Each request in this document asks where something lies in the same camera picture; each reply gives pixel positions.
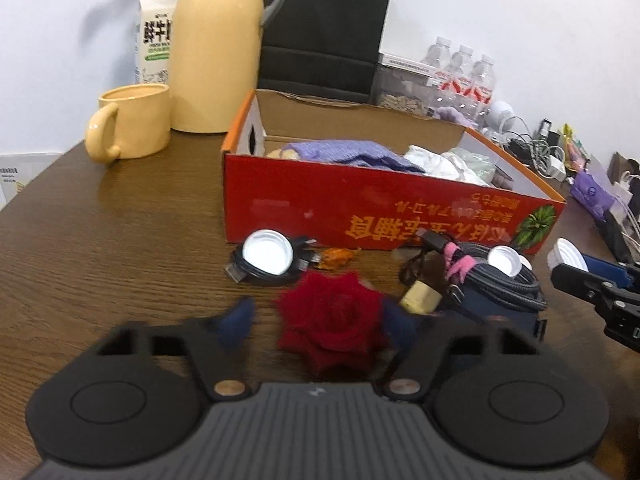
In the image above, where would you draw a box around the black coiled usb cable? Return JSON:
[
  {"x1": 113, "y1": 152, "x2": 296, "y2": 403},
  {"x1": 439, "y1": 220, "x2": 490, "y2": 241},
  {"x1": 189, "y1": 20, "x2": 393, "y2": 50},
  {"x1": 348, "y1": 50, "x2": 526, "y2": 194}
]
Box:
[{"x1": 223, "y1": 236, "x2": 323, "y2": 288}]

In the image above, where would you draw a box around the iridescent plastic bag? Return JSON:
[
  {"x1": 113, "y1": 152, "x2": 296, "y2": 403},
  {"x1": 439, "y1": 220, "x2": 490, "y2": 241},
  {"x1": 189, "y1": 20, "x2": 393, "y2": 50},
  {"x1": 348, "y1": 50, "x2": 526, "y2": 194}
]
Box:
[{"x1": 445, "y1": 147, "x2": 501, "y2": 186}]

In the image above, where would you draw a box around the purple drawstring pouch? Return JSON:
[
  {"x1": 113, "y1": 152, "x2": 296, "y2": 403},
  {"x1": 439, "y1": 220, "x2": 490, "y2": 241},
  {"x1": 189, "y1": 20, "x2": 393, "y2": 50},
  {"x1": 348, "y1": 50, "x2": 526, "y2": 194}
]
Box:
[{"x1": 280, "y1": 139, "x2": 426, "y2": 175}]

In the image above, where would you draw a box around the tangle of charger cables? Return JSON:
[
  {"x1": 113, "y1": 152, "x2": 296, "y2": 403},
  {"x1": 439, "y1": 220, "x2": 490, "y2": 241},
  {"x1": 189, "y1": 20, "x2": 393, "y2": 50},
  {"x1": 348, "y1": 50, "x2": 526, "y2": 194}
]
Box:
[{"x1": 505, "y1": 117, "x2": 568, "y2": 178}]

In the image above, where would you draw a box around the yellow mug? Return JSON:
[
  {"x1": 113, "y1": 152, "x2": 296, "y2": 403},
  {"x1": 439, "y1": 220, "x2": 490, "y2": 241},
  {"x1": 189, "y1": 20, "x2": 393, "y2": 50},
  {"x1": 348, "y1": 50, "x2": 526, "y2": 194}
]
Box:
[{"x1": 84, "y1": 84, "x2": 172, "y2": 163}]

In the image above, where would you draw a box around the white plastic wrap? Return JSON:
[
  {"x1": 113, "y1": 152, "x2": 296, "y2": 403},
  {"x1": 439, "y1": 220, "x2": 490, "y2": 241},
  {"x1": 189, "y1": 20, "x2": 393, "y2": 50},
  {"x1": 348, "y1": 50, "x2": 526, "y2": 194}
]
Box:
[{"x1": 404, "y1": 144, "x2": 481, "y2": 183}]

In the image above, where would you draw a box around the purple fluffy slipper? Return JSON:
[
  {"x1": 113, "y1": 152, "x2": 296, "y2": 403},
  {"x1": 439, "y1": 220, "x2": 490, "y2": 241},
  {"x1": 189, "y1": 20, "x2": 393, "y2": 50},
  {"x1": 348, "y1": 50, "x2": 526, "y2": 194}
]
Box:
[{"x1": 435, "y1": 105, "x2": 478, "y2": 128}]

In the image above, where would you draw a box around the black paper bag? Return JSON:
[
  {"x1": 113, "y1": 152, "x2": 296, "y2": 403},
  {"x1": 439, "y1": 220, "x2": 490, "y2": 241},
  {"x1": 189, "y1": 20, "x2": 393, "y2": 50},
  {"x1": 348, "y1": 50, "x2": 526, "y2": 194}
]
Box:
[{"x1": 255, "y1": 0, "x2": 396, "y2": 106}]

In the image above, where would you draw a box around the purple tissue pack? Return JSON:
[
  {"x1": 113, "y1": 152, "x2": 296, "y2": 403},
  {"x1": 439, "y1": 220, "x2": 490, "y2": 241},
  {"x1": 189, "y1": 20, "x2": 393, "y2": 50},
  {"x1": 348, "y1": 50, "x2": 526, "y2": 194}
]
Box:
[{"x1": 570, "y1": 170, "x2": 616, "y2": 218}]

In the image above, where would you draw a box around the small orange wrapper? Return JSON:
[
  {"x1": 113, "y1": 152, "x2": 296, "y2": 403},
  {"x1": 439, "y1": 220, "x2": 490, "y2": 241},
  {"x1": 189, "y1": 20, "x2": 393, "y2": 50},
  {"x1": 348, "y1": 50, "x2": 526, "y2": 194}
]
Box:
[{"x1": 320, "y1": 246, "x2": 362, "y2": 270}]

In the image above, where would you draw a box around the small black device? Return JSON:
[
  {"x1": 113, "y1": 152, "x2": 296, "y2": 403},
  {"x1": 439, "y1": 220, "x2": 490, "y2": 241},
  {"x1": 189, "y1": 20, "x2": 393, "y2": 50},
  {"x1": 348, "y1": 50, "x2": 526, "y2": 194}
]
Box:
[{"x1": 537, "y1": 117, "x2": 561, "y2": 146}]

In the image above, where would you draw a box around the white milk carton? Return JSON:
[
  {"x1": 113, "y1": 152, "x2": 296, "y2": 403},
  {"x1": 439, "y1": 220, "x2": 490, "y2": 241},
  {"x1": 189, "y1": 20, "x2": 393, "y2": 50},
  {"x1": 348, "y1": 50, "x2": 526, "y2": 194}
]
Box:
[{"x1": 134, "y1": 0, "x2": 180, "y2": 86}]

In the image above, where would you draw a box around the white round camera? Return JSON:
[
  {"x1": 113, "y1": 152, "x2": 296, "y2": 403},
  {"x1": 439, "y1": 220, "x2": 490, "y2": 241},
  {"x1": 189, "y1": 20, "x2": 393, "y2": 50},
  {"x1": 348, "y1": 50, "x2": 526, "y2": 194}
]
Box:
[{"x1": 482, "y1": 101, "x2": 521, "y2": 141}]

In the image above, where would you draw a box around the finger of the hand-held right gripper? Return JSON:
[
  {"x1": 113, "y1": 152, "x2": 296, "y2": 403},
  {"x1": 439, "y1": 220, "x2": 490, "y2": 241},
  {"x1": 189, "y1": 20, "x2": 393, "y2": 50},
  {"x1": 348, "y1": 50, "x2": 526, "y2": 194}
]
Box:
[
  {"x1": 550, "y1": 261, "x2": 622, "y2": 307},
  {"x1": 582, "y1": 254, "x2": 640, "y2": 286}
]

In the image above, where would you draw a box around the wide white lid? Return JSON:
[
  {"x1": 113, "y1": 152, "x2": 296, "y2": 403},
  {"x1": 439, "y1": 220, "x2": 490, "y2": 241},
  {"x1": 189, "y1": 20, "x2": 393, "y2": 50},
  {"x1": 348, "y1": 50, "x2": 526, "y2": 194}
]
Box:
[{"x1": 241, "y1": 230, "x2": 293, "y2": 276}]

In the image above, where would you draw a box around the red cardboard box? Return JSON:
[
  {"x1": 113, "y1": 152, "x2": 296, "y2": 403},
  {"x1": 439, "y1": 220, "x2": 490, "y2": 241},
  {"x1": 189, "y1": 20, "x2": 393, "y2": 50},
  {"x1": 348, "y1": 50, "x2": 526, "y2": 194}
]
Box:
[{"x1": 221, "y1": 89, "x2": 567, "y2": 256}]

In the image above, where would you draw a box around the flat white box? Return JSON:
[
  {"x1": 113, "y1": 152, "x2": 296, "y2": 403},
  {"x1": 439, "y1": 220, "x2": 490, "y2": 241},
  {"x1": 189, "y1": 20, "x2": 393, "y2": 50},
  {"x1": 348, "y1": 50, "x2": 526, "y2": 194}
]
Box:
[{"x1": 378, "y1": 52, "x2": 436, "y2": 78}]

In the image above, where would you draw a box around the colourful snack packet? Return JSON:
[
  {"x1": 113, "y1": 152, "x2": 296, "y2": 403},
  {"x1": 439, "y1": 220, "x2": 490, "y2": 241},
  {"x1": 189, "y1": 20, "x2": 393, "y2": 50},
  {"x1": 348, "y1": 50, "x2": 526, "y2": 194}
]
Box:
[{"x1": 562, "y1": 122, "x2": 588, "y2": 173}]

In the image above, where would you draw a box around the brown paper bag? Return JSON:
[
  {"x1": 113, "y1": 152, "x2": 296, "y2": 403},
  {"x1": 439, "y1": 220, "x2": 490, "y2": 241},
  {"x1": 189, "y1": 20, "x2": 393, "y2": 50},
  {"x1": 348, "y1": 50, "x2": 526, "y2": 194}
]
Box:
[{"x1": 607, "y1": 152, "x2": 640, "y2": 186}]

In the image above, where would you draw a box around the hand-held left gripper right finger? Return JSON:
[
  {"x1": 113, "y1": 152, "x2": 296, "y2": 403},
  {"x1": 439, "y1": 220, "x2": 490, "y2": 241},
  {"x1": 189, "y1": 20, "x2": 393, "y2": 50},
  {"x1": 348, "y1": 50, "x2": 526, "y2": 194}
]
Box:
[{"x1": 382, "y1": 305, "x2": 543, "y2": 403}]

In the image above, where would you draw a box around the white ribbed cap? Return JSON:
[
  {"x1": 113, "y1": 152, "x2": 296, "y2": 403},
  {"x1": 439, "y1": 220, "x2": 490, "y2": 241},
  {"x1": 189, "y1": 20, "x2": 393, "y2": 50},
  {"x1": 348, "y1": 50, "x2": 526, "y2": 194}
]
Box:
[{"x1": 546, "y1": 238, "x2": 588, "y2": 273}]

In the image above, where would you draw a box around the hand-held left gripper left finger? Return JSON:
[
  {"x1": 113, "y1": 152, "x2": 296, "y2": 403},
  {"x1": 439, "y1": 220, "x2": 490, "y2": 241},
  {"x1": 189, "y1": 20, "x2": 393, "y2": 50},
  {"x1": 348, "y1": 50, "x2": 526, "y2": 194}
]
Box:
[{"x1": 92, "y1": 297, "x2": 256, "y2": 403}]

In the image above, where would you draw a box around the red artificial rose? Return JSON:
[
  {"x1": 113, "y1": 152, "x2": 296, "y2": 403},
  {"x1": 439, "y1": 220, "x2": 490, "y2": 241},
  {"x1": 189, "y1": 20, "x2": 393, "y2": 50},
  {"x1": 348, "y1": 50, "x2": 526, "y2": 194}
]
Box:
[{"x1": 275, "y1": 271, "x2": 391, "y2": 381}]

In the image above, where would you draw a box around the navy zip pouch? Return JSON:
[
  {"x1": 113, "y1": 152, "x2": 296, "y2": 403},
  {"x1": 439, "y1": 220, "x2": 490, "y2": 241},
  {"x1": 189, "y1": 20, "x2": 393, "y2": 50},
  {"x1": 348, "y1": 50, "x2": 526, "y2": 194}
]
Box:
[{"x1": 442, "y1": 280, "x2": 548, "y2": 343}]

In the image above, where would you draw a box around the clear container of seeds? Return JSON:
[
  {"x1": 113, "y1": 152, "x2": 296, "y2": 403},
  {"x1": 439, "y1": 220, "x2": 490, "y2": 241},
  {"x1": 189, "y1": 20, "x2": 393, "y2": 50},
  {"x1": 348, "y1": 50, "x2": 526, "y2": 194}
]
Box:
[{"x1": 372, "y1": 62, "x2": 436, "y2": 116}]

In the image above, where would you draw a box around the white cardboard box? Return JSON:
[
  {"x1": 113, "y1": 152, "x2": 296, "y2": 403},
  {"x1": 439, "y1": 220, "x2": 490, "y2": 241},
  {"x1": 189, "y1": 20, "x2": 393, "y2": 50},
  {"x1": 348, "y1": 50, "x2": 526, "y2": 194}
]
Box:
[{"x1": 0, "y1": 152, "x2": 63, "y2": 211}]

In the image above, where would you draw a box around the yellow thermos jug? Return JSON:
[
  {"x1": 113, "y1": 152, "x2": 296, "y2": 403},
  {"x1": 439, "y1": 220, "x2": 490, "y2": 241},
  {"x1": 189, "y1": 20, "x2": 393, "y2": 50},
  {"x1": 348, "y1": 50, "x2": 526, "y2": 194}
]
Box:
[{"x1": 170, "y1": 0, "x2": 293, "y2": 134}]

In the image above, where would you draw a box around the black braided cable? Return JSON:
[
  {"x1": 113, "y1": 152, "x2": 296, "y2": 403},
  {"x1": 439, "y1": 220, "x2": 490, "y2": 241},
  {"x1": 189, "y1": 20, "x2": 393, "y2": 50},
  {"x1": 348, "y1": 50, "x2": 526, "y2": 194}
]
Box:
[{"x1": 415, "y1": 227, "x2": 548, "y2": 313}]

